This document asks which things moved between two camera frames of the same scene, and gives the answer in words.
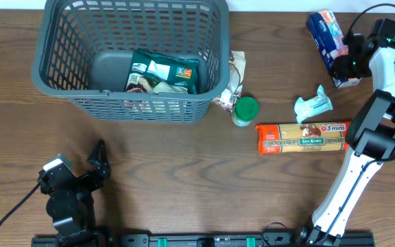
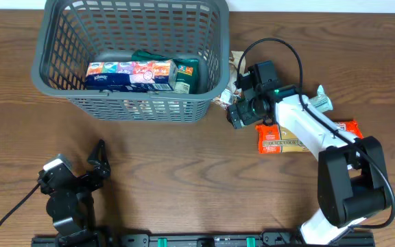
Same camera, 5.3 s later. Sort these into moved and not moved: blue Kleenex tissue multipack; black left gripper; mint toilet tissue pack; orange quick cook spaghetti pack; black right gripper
Moved: blue Kleenex tissue multipack; black right gripper
Not moved: mint toilet tissue pack; orange quick cook spaghetti pack; black left gripper
